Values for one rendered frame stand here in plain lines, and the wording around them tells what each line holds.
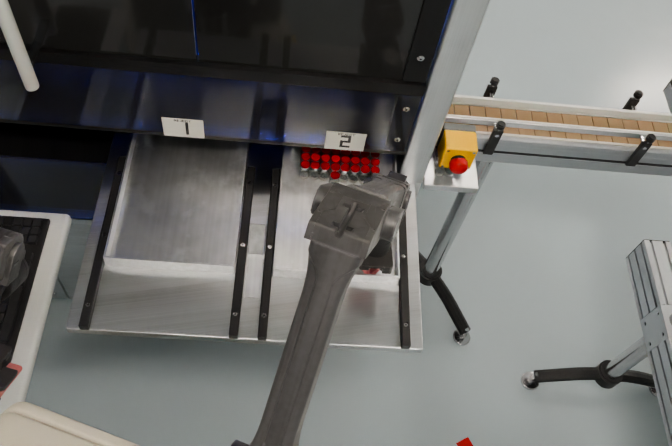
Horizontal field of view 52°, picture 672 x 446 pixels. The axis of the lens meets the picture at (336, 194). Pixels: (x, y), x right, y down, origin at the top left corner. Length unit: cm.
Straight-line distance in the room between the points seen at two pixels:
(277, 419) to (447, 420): 150
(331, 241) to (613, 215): 220
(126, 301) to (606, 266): 186
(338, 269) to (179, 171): 85
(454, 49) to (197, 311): 71
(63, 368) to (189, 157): 100
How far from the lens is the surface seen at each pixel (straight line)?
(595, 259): 277
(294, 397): 85
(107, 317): 144
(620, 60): 349
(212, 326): 141
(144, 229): 152
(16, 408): 95
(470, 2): 121
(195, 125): 147
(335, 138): 147
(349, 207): 84
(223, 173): 158
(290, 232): 150
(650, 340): 214
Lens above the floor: 219
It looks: 57 degrees down
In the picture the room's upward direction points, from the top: 11 degrees clockwise
